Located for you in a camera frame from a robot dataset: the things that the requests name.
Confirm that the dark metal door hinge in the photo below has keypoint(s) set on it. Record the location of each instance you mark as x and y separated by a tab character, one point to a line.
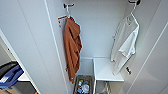
66	69
128	70

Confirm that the black wardrobe hook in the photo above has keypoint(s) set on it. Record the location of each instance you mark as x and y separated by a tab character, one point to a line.
65	5
135	2

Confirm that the black bin lid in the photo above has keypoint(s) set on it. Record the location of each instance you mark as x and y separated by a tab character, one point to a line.
6	66

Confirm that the orange garment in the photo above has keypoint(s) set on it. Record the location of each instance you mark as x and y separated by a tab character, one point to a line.
71	43

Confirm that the white T-shirt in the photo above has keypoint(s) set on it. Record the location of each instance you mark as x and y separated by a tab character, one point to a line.
125	43

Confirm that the white shelf compartment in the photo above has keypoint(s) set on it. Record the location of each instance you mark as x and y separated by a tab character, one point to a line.
106	70

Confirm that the paper sign orange edge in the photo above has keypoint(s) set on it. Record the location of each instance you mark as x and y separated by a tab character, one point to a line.
61	21

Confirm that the white round container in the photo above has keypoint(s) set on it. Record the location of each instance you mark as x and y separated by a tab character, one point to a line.
86	88

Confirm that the grey storage basket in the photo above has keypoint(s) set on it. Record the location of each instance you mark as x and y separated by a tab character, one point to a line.
76	80

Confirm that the white clothes hanger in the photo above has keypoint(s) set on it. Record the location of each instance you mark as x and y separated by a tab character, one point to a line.
133	10
68	11

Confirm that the white wardrobe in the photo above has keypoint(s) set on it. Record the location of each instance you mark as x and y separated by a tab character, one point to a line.
96	30

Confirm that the white bottle green cap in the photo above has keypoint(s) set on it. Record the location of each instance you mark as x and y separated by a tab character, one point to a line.
79	84

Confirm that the white bin lid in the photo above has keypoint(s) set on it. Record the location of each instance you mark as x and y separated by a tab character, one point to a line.
24	77

